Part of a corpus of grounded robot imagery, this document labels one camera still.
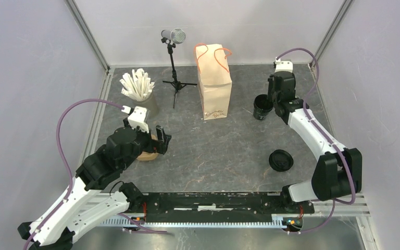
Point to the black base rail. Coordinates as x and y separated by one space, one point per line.
220 207

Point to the bundle of white wrapped straws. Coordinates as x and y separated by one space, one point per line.
137 85

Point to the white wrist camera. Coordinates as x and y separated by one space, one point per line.
136 118
283 65

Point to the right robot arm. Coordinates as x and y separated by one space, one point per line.
338 172

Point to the grey cup holding straws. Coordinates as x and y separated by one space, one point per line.
150 104

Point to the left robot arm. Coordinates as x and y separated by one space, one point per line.
64 223

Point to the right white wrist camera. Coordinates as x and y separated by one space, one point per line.
283 65

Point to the black coffee cup with print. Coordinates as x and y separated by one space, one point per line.
262 106

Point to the microphone on black tripod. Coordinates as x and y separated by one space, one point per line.
171 38

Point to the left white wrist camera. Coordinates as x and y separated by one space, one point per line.
136 118

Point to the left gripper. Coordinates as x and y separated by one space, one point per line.
163 140

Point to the brown paper takeout bag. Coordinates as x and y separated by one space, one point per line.
214 80

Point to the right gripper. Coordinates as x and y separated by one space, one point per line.
271 80

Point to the brown cardboard cup carrier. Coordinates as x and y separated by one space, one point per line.
148 155

